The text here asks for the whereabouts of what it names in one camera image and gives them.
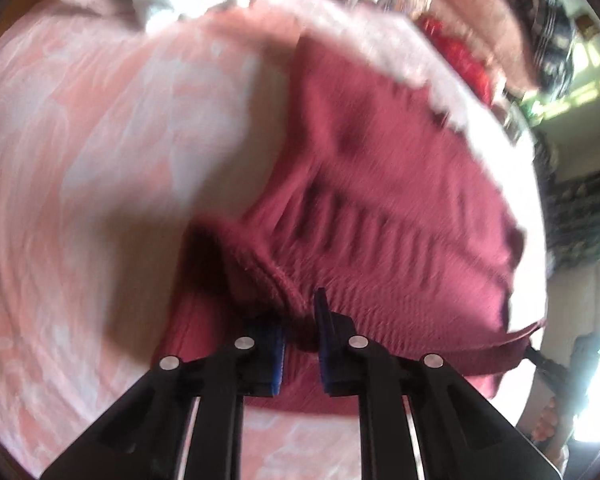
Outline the pink fluffy folded blanket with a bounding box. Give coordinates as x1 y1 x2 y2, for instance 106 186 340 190
429 0 542 92

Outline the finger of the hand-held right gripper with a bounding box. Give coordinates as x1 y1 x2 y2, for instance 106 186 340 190
526 342 573 397

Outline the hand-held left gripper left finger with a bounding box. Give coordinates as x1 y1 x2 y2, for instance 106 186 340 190
40 317 287 480

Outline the dark red knit sweater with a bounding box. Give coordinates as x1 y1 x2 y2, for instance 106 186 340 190
157 35 545 418

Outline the person's right hand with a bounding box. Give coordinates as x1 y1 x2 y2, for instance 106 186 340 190
527 392 575 472

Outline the red patterned cloth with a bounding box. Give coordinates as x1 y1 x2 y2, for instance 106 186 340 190
416 15 497 107

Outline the dark plaid cloth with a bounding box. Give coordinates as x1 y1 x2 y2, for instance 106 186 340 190
485 0 577 96

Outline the window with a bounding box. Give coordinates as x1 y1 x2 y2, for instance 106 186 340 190
524 15 600 122

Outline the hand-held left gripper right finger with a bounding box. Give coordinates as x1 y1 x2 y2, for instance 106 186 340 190
314 287 563 480

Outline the pink leaf-print blanket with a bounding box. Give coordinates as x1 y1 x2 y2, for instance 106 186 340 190
0 0 548 480

